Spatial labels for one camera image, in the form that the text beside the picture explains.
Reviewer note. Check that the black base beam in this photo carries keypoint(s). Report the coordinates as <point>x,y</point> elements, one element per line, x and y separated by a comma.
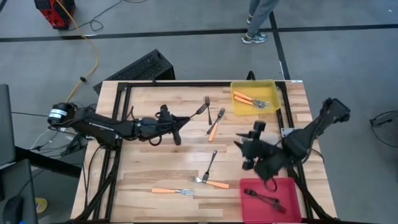
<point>46,161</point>

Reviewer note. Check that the dark grey monitor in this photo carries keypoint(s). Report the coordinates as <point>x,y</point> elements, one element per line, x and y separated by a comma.
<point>6,124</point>

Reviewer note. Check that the person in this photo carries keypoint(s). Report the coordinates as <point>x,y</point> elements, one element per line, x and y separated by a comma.
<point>259,15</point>

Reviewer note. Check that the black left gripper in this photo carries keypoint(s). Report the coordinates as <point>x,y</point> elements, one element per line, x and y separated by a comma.
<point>149,127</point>

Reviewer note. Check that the yellow plastic bin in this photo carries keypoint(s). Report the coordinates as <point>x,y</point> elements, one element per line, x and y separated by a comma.
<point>267,88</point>

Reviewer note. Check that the black computer mouse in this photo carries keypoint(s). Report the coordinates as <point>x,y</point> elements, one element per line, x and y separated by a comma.
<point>12,210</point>

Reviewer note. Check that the yellow round object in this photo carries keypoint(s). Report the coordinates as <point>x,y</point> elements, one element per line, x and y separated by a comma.
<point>42,205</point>

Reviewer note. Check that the black perforated metal box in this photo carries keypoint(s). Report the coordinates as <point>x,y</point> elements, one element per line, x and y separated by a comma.
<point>140,68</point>

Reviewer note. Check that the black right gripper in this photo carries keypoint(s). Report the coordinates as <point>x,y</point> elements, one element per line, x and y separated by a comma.
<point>267,155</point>

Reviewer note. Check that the silver metal bracket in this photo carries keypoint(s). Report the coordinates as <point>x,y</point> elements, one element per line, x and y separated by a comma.
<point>285,132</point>

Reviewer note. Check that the dark grey side desk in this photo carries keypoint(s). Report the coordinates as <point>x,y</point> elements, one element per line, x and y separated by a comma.
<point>21,186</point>

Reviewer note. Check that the black aluminium table frame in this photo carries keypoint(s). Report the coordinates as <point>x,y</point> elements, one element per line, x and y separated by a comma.
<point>186,84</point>

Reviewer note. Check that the red black equipment case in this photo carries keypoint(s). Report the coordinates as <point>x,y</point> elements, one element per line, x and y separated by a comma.
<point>53,14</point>

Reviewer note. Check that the red plastic bin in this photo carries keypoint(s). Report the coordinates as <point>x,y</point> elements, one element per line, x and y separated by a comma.
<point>248,214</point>

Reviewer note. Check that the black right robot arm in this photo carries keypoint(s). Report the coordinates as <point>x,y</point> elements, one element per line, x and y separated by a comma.
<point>320,124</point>

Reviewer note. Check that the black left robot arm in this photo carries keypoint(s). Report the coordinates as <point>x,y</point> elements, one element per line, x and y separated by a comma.
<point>102,127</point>

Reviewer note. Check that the black clamp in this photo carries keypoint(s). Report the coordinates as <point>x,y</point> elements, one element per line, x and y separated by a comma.
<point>248,77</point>

